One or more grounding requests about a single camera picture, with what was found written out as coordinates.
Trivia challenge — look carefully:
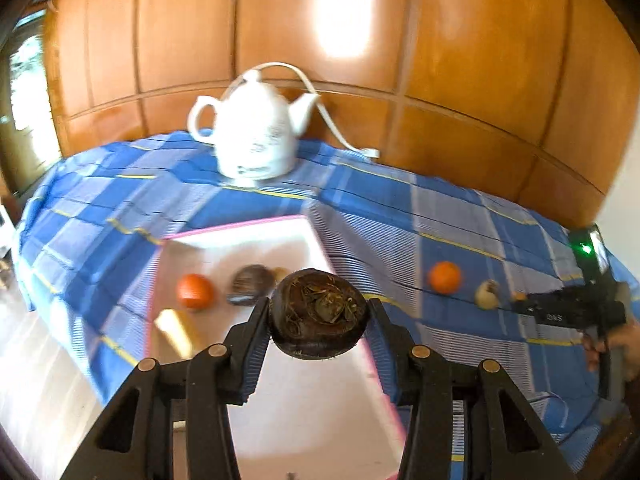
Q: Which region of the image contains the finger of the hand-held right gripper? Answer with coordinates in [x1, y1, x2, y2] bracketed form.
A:
[512, 291, 588, 330]

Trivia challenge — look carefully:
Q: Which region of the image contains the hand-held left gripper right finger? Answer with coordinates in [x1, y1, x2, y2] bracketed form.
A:
[367, 297, 576, 480]

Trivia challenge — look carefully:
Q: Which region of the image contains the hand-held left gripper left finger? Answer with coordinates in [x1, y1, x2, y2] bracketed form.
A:
[60, 297, 273, 480]

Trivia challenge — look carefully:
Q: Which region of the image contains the large dark brown round fruit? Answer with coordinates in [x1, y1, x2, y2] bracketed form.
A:
[269, 269, 372, 361]

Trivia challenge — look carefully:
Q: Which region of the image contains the white tray with pink rim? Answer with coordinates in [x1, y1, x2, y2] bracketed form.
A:
[145, 214, 407, 480]

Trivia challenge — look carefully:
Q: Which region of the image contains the yellow peeled fruit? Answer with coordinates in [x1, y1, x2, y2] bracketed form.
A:
[155, 308, 198, 356]

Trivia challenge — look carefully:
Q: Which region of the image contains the person's right hand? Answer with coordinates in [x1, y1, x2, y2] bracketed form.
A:
[582, 322, 640, 373]

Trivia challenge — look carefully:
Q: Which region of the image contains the orange mandarin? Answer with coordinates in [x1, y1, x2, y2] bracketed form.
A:
[176, 273, 216, 310]
[429, 261, 462, 293]

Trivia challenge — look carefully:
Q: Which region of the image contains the blue checked tablecloth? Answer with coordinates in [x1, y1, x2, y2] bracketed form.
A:
[17, 130, 633, 471]

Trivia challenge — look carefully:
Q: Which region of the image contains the white ceramic electric kettle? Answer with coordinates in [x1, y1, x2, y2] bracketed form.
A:
[187, 70, 321, 181]

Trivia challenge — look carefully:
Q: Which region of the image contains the white power cable with plug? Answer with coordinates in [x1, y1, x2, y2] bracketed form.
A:
[240, 62, 381, 160]

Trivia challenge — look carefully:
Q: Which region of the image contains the window with dark frame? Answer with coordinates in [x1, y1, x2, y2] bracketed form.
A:
[0, 7, 63, 198]

